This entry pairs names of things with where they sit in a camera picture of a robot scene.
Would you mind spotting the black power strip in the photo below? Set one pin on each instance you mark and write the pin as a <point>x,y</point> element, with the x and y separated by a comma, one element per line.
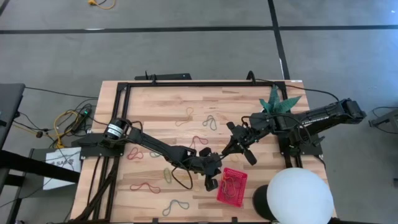
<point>81,119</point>

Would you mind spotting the green artificial plant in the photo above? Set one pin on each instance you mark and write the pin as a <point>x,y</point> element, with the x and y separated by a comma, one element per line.
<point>276,104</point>

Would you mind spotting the black desk beam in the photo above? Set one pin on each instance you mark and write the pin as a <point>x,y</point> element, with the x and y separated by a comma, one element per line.
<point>37,168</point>

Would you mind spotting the black device box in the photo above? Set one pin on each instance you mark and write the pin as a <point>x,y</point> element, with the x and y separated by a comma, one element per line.
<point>168,76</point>

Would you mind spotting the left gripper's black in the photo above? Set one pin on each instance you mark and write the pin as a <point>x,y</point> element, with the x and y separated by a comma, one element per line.
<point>200,163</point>

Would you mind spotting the green rubber band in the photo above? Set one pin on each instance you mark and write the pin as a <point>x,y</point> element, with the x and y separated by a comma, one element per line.
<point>164,175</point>
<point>154,155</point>

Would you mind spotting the teal rubber band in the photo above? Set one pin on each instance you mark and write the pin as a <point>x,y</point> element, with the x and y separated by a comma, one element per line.
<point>214,126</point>
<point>186,204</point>

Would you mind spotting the grey desk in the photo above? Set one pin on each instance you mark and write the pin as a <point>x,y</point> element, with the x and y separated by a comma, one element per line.
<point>9,105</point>

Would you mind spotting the white globe lamp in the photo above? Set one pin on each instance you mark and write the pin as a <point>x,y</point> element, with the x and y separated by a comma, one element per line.
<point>298,196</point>

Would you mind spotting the red rubber band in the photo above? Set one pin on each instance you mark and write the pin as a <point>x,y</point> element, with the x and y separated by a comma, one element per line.
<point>155,190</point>
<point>128,155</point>
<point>203,139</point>

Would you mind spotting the grey metal stand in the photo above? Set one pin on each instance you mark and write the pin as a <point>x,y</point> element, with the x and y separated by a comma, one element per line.
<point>385,119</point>

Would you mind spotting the red plastic basket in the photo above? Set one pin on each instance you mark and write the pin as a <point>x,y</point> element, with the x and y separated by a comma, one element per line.
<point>236,199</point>

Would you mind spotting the white printed paper sheet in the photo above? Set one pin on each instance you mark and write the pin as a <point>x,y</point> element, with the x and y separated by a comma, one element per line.
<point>62,168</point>

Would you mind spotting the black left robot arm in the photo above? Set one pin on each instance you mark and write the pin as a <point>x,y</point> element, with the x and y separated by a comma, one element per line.
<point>155,144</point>

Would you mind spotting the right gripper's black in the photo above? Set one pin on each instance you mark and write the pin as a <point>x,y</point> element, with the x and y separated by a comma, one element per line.
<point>250,135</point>

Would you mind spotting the black round lamp base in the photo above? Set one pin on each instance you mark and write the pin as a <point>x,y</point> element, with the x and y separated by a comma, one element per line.
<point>259,202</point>

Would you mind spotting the yellow rubber band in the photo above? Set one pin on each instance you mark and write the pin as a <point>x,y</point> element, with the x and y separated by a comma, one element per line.
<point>224,179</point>
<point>237,158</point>
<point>187,108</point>

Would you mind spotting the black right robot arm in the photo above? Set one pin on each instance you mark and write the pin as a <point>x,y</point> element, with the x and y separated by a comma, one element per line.
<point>323,116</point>

